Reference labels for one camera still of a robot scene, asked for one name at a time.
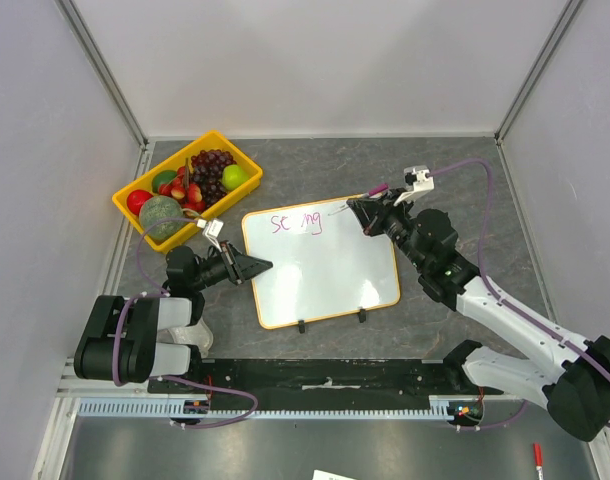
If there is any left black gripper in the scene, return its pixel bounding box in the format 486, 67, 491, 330
191, 240, 272, 291

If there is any purple whiteboard marker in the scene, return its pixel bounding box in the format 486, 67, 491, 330
327, 182, 390, 216

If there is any yellow-framed whiteboard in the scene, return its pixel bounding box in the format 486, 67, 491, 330
241, 197, 401, 330

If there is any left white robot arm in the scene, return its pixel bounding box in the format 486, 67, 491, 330
73, 241, 273, 393

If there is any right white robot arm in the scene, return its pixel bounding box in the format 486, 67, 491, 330
346, 192, 610, 442

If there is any white whiteboard eraser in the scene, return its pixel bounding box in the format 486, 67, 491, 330
157, 320, 214, 357

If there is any red cherry bunch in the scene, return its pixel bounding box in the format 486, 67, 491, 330
159, 166, 206, 213

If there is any light green apple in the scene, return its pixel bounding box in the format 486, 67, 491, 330
221, 164, 249, 192

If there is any green netted melon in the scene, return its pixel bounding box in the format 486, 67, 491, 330
139, 195, 185, 243

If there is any dark purple grape bunch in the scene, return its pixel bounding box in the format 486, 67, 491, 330
191, 149, 235, 207

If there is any green lime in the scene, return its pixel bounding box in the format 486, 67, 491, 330
151, 170, 177, 194

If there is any red apple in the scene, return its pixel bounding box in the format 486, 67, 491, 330
126, 189, 153, 216

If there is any yellow plastic fruit bin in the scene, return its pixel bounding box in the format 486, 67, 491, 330
112, 130, 263, 233

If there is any white paper sheet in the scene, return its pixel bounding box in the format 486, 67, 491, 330
312, 470, 354, 480

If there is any red pen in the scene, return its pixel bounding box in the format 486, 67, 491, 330
533, 443, 544, 480

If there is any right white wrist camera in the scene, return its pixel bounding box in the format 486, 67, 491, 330
394, 165, 434, 206

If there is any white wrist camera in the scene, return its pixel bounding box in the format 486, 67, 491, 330
194, 217, 224, 251
394, 165, 434, 206

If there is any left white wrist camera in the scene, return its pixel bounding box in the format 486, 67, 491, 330
194, 217, 224, 251

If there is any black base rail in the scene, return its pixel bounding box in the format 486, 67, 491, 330
147, 356, 506, 413

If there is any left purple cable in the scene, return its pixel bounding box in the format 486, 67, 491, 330
111, 216, 259, 431

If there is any white slotted cable duct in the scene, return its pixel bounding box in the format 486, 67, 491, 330
78, 397, 454, 421

